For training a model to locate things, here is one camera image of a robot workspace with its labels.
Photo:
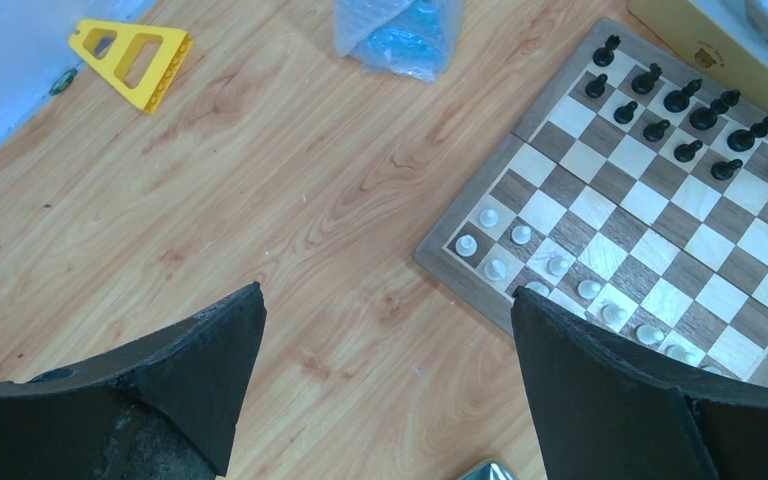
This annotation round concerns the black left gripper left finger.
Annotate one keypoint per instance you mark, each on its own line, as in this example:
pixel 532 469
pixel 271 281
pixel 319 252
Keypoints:
pixel 164 406

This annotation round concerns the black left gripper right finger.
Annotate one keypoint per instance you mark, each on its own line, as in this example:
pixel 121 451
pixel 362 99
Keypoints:
pixel 605 407

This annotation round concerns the wooden chess board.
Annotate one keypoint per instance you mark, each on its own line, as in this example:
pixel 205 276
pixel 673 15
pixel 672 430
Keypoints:
pixel 607 200

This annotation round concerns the silver metal tin box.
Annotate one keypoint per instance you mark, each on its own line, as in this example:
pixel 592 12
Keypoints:
pixel 728 40

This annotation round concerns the silver tin lid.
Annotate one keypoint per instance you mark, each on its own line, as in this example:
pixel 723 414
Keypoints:
pixel 488 470

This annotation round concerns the yellow trapezoid toy block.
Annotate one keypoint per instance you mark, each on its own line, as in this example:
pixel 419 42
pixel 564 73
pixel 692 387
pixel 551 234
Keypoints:
pixel 111 49

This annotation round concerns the clear bubble wrap bag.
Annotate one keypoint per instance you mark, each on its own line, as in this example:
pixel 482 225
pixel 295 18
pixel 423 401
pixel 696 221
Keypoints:
pixel 409 38

